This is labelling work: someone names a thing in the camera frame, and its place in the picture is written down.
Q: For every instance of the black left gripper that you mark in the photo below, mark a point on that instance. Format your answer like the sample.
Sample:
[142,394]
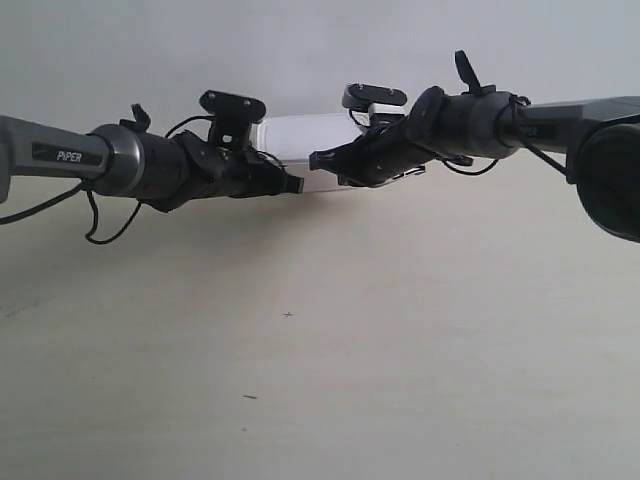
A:
[216,172]

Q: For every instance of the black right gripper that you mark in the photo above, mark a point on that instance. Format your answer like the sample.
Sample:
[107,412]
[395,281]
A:
[377,157]

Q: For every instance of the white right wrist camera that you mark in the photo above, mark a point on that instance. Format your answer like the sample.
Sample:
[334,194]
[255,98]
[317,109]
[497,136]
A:
[370,105]

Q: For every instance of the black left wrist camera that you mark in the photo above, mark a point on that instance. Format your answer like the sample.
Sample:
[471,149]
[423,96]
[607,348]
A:
[232,112]

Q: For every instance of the white lidded plastic container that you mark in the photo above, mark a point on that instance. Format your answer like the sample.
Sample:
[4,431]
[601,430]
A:
[292,139]

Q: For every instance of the grey right Piper arm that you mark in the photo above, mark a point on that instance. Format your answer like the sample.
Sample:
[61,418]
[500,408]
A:
[592,143]

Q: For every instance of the grey left Piper arm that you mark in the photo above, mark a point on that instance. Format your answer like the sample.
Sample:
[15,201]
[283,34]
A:
[164,172]

